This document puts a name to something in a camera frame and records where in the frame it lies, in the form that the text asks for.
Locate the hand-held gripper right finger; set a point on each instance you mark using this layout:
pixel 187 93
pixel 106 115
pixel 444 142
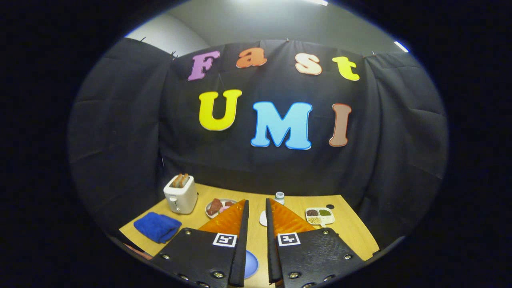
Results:
pixel 272 248

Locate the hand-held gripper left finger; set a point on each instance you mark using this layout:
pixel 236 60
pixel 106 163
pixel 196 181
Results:
pixel 242 248

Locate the blue plate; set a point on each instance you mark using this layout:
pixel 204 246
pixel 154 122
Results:
pixel 251 264

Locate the white coaster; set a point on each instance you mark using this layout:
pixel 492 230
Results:
pixel 262 219

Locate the pink ham slice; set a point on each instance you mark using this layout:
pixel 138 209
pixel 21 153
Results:
pixel 224 208

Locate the white oval food plate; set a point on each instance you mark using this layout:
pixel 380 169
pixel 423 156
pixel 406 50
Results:
pixel 208 214

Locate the white bottle green label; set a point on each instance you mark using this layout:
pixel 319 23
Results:
pixel 279 196

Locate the white divided grain dish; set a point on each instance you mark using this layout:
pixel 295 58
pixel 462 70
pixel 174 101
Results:
pixel 320 222

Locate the white toaster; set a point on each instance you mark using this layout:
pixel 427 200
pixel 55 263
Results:
pixel 182 200

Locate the blue towel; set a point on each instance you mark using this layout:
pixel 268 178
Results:
pixel 156 226

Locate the brown toast slice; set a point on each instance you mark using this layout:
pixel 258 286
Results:
pixel 184 179
pixel 176 180

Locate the rectangular ceiling light panel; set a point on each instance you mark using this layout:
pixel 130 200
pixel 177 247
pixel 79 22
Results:
pixel 401 46

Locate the bright ceiling light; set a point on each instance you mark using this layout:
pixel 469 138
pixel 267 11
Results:
pixel 316 2

